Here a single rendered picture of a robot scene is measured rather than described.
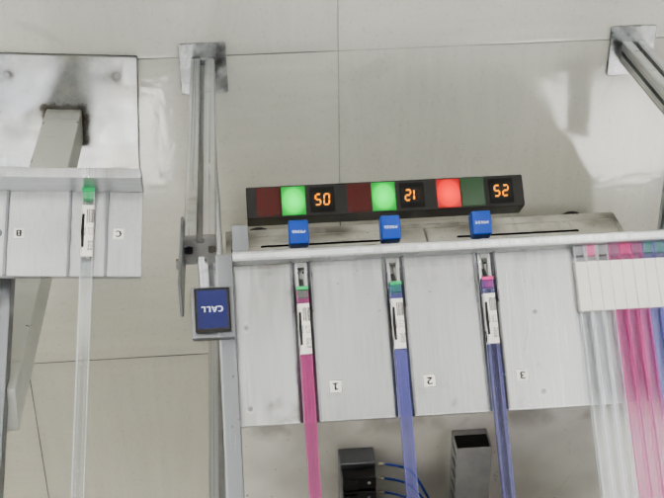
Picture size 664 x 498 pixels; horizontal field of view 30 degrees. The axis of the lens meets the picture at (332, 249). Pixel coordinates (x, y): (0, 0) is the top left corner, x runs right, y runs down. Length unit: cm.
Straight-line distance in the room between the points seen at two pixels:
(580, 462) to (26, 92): 109
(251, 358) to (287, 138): 80
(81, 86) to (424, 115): 59
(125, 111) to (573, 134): 79
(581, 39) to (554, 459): 76
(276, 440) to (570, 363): 46
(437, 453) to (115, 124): 81
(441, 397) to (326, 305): 17
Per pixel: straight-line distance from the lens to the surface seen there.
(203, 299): 142
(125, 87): 214
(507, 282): 150
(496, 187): 154
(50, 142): 204
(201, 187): 169
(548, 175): 230
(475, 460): 175
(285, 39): 212
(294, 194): 151
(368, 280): 147
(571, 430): 181
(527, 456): 182
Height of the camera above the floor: 200
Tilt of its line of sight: 61 degrees down
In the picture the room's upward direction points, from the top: 170 degrees clockwise
